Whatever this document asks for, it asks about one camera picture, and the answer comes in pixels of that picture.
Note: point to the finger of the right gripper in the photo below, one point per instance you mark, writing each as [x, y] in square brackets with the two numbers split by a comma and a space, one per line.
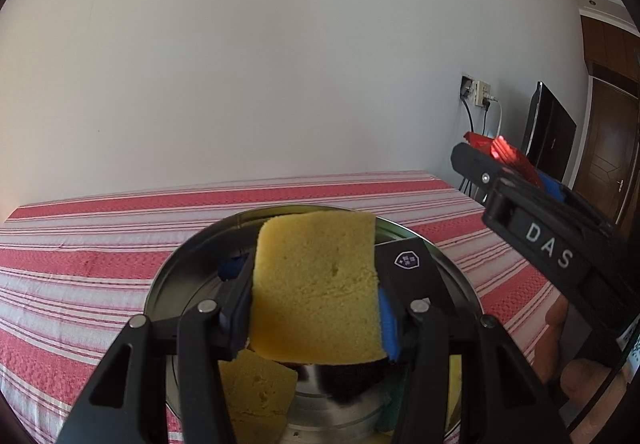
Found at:
[556, 189]
[483, 168]

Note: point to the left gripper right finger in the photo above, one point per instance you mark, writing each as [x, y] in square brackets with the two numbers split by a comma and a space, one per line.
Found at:
[469, 371]

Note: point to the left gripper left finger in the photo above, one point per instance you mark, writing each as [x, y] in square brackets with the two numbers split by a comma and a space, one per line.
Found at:
[124, 401]

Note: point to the red wet wipe packet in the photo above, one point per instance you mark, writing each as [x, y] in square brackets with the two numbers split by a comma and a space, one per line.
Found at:
[503, 152]

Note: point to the yellow sponge piece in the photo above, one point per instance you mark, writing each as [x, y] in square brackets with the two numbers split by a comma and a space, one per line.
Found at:
[259, 394]

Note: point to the round metal cookie tin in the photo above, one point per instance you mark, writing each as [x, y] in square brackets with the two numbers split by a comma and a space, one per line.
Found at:
[193, 273]

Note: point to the large yellow sponge block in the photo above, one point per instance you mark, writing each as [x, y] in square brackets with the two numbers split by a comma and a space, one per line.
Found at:
[315, 290]

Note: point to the green yellow scouring sponge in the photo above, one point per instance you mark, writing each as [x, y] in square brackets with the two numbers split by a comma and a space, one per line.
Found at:
[393, 391]

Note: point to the black rectangular box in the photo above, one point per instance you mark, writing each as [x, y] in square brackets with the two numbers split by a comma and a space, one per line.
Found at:
[409, 270]

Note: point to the blue hair scrunchie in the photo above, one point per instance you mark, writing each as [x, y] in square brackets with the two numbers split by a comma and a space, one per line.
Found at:
[230, 268]

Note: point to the person right hand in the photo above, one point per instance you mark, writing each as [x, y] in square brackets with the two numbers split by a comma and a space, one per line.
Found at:
[579, 379]

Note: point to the black flat monitor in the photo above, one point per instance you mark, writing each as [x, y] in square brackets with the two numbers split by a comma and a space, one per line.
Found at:
[549, 133]

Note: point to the red white striped tablecloth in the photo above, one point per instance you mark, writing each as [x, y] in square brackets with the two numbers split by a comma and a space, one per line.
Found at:
[74, 271]

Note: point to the wall power socket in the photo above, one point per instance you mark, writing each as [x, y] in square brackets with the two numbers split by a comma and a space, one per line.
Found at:
[476, 91]

